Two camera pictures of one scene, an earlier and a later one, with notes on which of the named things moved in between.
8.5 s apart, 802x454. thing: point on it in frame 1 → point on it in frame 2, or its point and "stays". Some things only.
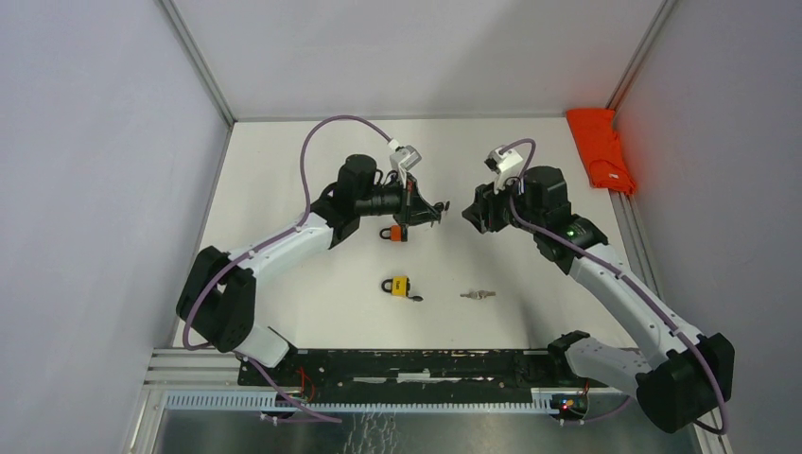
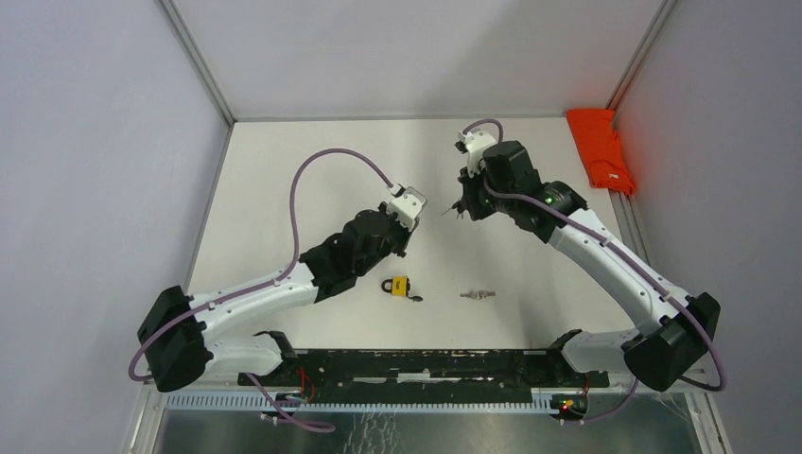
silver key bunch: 479,294 stays
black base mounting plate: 366,375 stays
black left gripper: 420,212 → 405,233
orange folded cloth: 599,146 stays
